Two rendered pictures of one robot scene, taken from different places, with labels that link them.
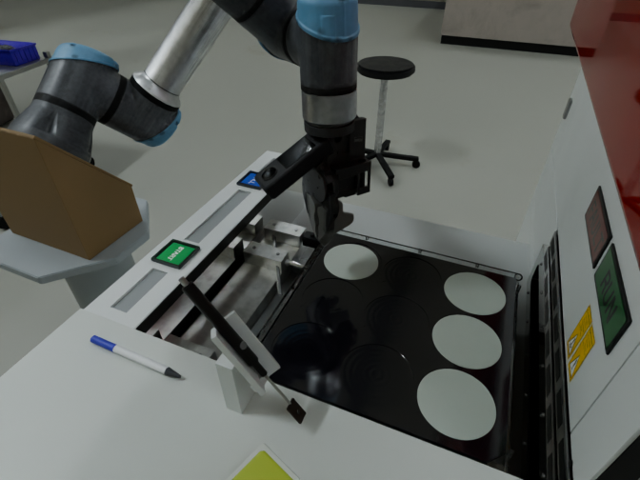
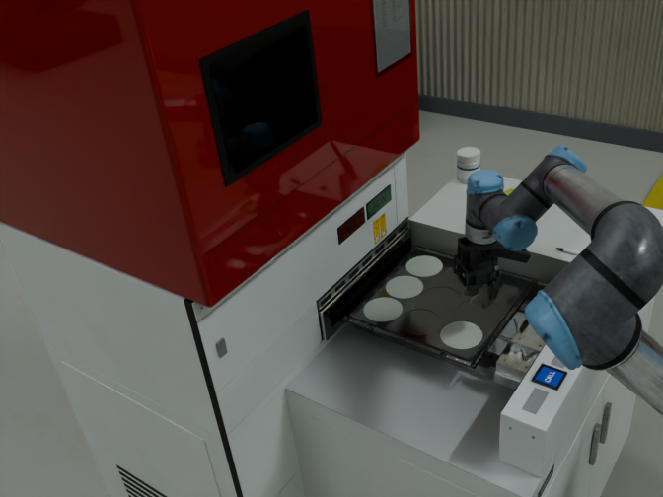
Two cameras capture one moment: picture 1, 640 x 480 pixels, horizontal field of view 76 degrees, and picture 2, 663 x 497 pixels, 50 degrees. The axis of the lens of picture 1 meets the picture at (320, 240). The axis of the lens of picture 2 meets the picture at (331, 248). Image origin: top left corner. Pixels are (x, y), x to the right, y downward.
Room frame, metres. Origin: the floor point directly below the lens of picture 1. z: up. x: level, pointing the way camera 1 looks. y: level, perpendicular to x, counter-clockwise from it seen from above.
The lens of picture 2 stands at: (1.89, 0.04, 2.04)
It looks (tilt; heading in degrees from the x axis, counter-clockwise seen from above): 33 degrees down; 197
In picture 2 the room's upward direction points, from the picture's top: 7 degrees counter-clockwise
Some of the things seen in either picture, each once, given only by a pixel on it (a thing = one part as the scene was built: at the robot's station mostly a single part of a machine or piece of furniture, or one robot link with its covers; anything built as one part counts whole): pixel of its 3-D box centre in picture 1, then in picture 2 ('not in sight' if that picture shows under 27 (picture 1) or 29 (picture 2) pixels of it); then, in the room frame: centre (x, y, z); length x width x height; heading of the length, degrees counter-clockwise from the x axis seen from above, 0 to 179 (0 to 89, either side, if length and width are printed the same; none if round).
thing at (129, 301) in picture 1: (224, 244); (569, 364); (0.63, 0.19, 0.89); 0.55 x 0.09 x 0.14; 157
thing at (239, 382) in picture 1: (247, 370); not in sight; (0.25, 0.08, 1.03); 0.06 x 0.04 x 0.13; 67
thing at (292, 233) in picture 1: (285, 232); (515, 367); (0.66, 0.07, 0.89); 0.08 x 0.03 x 0.03; 67
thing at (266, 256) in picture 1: (266, 256); (529, 346); (0.59, 0.10, 0.89); 0.08 x 0.03 x 0.03; 67
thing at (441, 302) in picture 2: (395, 319); (440, 299); (0.43, -0.12, 0.90); 0.34 x 0.34 x 0.01; 67
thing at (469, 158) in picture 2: not in sight; (468, 166); (-0.09, -0.08, 1.01); 0.07 x 0.07 x 0.10
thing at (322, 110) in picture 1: (328, 104); (482, 229); (0.56, -0.01, 1.20); 0.08 x 0.08 x 0.05
